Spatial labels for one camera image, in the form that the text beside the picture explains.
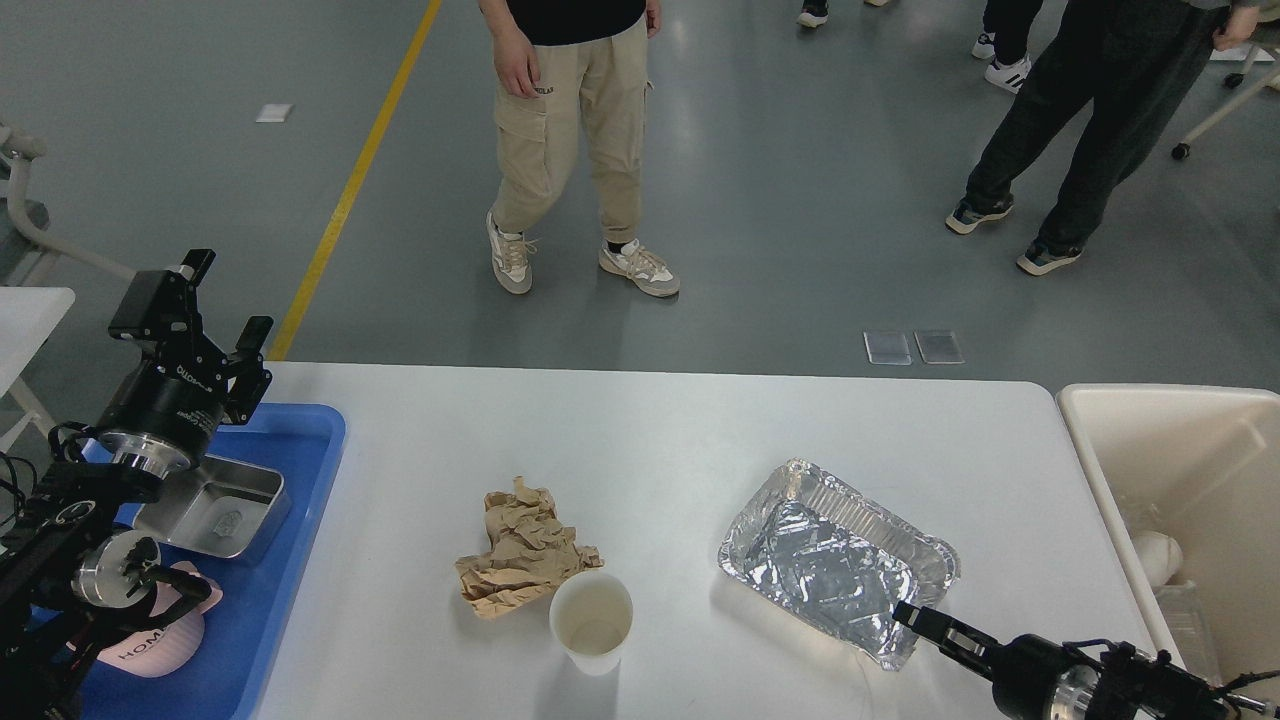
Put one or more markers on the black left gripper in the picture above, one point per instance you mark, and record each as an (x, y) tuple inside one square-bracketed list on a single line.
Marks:
[(163, 417)]

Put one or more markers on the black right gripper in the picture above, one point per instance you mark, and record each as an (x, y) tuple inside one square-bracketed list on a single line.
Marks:
[(1032, 678)]

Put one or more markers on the aluminium foil tray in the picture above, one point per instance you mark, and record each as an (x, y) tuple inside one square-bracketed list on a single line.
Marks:
[(836, 560)]

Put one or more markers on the square steel tray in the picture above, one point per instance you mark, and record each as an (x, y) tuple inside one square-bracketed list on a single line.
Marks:
[(224, 508)]

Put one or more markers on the pink ribbed mug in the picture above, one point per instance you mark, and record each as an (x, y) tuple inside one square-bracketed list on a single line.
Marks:
[(161, 651)]

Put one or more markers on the white paper cup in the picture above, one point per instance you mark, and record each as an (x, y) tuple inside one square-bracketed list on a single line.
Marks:
[(591, 616)]

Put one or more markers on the brown paper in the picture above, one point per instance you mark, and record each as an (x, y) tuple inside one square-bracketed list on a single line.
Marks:
[(532, 553)]

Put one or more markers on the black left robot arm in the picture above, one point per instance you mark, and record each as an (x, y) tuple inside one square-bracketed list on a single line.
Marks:
[(74, 580)]

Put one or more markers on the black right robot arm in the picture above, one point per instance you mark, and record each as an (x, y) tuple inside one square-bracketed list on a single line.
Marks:
[(1134, 684)]

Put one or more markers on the white side table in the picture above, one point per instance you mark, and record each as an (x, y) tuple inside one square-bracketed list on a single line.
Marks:
[(28, 317)]

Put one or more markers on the clear plastic bottle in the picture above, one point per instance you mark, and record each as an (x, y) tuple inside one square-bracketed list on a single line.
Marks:
[(1186, 618)]

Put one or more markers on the grey chair base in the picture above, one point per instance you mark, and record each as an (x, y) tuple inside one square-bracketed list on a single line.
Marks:
[(30, 249)]

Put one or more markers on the beige plastic bin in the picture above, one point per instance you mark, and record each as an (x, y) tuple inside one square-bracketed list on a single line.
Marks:
[(1200, 464)]

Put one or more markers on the blue plastic tray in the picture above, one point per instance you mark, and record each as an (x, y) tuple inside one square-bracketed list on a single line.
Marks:
[(227, 675)]

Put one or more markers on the person in beige trousers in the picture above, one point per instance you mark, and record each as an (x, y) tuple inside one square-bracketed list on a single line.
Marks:
[(572, 74)]

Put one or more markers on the bystander in white sneakers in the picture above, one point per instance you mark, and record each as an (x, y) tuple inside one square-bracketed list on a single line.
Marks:
[(1003, 42)]

